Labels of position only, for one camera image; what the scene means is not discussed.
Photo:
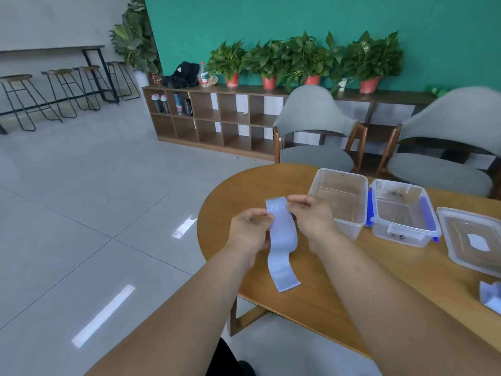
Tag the black metal bar stool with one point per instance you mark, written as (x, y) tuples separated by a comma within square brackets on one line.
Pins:
[(17, 79), (58, 72), (117, 64), (88, 68)]

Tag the person's left thumb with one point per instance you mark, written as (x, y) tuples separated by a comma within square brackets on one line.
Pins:
[(261, 214)]

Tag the clear box with blue clips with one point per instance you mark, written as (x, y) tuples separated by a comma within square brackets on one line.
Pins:
[(403, 215)]

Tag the green plastic bottle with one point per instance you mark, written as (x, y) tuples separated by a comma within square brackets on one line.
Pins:
[(438, 91)]

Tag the wooden cubby shelf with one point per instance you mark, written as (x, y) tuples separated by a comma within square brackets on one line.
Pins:
[(219, 121)]

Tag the clear plastic box without lid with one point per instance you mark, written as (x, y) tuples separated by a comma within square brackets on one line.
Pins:
[(344, 199)]

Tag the blue drink bottle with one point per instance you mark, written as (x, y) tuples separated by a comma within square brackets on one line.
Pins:
[(178, 104)]

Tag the person's right thumb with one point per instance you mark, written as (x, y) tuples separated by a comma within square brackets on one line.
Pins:
[(298, 199)]

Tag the person's right hand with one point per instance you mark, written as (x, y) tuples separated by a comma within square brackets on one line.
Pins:
[(315, 221)]

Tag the green plant in red pot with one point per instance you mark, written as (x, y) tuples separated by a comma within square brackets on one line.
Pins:
[(372, 58), (307, 54), (266, 60), (227, 60)]

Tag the tall plant in white pot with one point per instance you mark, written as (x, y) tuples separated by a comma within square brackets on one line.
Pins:
[(135, 39)]

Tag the green plant in white pot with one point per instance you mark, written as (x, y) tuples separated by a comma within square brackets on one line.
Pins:
[(340, 76)]

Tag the clear bottle with red label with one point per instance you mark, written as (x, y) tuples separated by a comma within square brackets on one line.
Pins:
[(203, 76)]

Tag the person's left hand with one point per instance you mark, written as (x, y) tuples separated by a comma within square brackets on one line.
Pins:
[(246, 231)]

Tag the person's black trousers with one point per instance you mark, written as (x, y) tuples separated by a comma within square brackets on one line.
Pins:
[(225, 360)]

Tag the black drink bottle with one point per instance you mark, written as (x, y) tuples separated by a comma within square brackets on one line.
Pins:
[(188, 107)]

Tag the clear plastic lid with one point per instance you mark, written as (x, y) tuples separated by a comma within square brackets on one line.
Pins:
[(469, 246)]

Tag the person's left forearm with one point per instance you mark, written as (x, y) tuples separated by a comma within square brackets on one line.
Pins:
[(184, 309)]

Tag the light blue cloth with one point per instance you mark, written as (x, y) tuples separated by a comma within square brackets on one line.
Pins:
[(491, 295)]

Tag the wooden table leg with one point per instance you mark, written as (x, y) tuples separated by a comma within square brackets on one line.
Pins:
[(242, 319)]

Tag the high bar table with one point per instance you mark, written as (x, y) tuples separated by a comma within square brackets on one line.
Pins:
[(51, 48)]

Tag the person's right forearm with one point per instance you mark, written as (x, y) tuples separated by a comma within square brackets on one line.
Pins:
[(395, 309)]

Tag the clear plastic bag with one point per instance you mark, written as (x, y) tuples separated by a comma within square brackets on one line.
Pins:
[(213, 79)]

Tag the white paper piece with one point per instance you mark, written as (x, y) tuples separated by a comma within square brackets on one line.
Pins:
[(478, 242)]

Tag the black bag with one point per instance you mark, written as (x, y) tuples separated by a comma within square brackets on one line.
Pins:
[(182, 74)]

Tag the grey bottle with pink cap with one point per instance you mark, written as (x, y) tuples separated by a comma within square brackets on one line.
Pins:
[(165, 104), (156, 103)]

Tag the light blue elastic band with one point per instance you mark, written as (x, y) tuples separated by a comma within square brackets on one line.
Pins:
[(281, 254)]

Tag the grey chair with wooden frame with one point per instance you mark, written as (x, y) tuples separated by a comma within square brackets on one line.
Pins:
[(313, 113), (450, 160)]

